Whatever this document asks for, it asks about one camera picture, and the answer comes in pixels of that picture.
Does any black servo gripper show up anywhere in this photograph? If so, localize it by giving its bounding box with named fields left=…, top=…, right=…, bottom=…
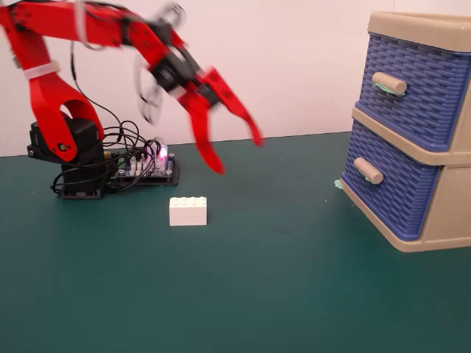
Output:
left=149, top=47, right=266, bottom=176

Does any white toy brick cube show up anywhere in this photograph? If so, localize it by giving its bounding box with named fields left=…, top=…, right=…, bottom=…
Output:
left=169, top=196, right=208, bottom=227

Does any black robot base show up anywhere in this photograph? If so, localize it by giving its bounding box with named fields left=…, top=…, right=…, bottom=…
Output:
left=26, top=117, right=108, bottom=200

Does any blue wicker drawer with tape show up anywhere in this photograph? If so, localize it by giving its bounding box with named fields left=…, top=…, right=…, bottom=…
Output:
left=358, top=32, right=471, bottom=153

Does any beige plastic drawer cabinet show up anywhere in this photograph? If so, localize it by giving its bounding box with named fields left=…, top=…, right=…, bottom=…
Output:
left=351, top=10, right=471, bottom=253

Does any lit controller circuit board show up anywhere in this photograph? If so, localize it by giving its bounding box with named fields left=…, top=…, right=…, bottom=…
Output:
left=110, top=138, right=181, bottom=187

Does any white zip tie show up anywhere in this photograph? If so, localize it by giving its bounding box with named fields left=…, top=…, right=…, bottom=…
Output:
left=23, top=60, right=62, bottom=80
left=74, top=0, right=89, bottom=47

